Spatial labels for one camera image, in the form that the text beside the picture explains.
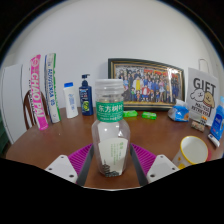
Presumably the small white tube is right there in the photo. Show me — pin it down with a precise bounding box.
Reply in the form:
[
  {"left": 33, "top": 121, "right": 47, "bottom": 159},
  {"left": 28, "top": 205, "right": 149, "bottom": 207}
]
[{"left": 207, "top": 133, "right": 221, "bottom": 148}]

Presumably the tall green white snack package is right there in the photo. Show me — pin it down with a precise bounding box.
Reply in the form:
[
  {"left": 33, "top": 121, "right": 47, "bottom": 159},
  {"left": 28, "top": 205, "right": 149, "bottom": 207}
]
[{"left": 44, "top": 52, "right": 62, "bottom": 124}]

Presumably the white bottle with blue cap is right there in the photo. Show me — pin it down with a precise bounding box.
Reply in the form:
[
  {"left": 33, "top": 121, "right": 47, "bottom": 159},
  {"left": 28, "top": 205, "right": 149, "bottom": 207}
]
[{"left": 63, "top": 82, "right": 80, "bottom": 120}]

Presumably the framed group photo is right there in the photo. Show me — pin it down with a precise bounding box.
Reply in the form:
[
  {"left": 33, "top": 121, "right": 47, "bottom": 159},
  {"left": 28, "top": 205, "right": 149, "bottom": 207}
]
[{"left": 107, "top": 57, "right": 186, "bottom": 111}]

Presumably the blue white carton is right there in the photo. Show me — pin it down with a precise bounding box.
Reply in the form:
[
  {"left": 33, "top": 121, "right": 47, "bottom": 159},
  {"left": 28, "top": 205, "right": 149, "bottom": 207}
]
[{"left": 209, "top": 96, "right": 224, "bottom": 141}]

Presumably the dark blue pump bottle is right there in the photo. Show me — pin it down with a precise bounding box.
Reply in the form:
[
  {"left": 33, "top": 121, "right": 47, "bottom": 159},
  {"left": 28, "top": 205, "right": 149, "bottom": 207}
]
[{"left": 78, "top": 73, "right": 95, "bottom": 117}]

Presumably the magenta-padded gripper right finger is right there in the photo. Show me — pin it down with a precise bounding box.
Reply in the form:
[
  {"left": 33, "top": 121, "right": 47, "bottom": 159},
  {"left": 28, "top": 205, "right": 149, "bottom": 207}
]
[{"left": 129, "top": 143, "right": 181, "bottom": 186}]

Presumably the clear green-labelled drink bottle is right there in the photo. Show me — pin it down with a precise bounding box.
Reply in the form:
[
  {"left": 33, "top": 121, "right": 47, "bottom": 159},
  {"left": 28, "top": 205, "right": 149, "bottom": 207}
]
[{"left": 91, "top": 78, "right": 132, "bottom": 178}]

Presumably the flat round red coaster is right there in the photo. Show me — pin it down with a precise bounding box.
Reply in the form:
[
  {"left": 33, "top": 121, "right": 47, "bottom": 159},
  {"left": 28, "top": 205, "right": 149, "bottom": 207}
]
[{"left": 206, "top": 148, "right": 213, "bottom": 163}]

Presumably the small brown snack pack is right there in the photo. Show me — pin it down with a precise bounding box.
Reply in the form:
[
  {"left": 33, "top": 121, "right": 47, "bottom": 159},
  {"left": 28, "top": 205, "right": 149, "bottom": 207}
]
[{"left": 190, "top": 115, "right": 208, "bottom": 133}]

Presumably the white yellow-rimmed paper cup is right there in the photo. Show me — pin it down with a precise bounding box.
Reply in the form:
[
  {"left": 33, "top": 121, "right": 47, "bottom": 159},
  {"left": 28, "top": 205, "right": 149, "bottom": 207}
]
[{"left": 172, "top": 135, "right": 210, "bottom": 170}]

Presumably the white paper gift bag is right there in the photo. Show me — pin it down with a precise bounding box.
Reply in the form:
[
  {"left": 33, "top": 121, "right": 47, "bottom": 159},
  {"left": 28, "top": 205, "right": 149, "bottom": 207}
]
[{"left": 185, "top": 58, "right": 220, "bottom": 127}]

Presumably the small green packet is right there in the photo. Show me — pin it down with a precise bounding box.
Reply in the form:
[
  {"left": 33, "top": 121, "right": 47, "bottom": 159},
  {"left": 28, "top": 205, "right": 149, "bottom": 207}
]
[
  {"left": 141, "top": 111, "right": 158, "bottom": 121},
  {"left": 122, "top": 109, "right": 139, "bottom": 119}
]

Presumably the white flat panel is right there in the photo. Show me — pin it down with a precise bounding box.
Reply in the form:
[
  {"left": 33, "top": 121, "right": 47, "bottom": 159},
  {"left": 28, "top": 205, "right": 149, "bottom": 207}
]
[{"left": 0, "top": 63, "right": 27, "bottom": 145}]

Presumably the tall pink snack package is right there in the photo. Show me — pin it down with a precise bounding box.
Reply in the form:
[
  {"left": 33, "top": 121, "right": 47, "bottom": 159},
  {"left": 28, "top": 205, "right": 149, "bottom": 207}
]
[{"left": 29, "top": 54, "right": 50, "bottom": 131}]

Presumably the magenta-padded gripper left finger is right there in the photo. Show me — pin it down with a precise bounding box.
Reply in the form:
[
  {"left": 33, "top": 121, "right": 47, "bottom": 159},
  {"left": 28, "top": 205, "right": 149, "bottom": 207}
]
[{"left": 44, "top": 143, "right": 96, "bottom": 187}]

